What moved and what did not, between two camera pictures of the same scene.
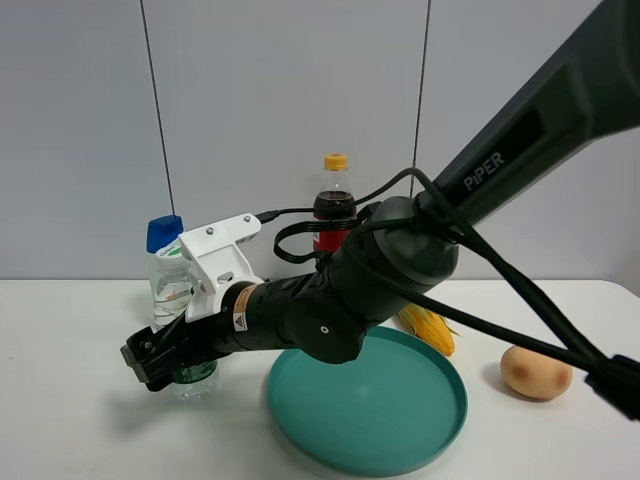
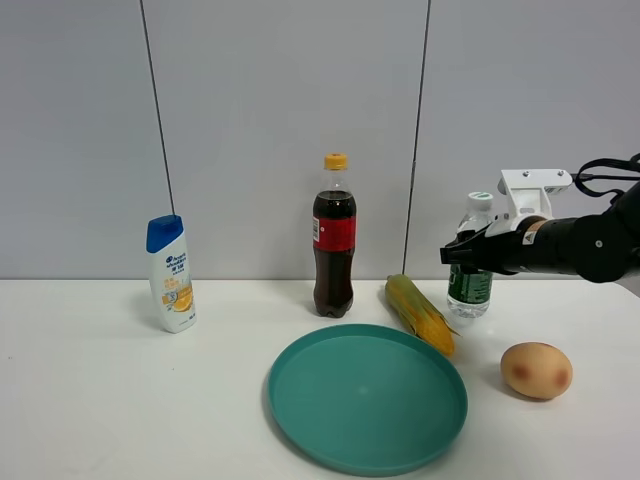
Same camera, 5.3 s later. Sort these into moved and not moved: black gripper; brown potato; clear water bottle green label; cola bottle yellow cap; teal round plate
Moved: clear water bottle green label; black gripper
Not moved: cola bottle yellow cap; brown potato; teal round plate
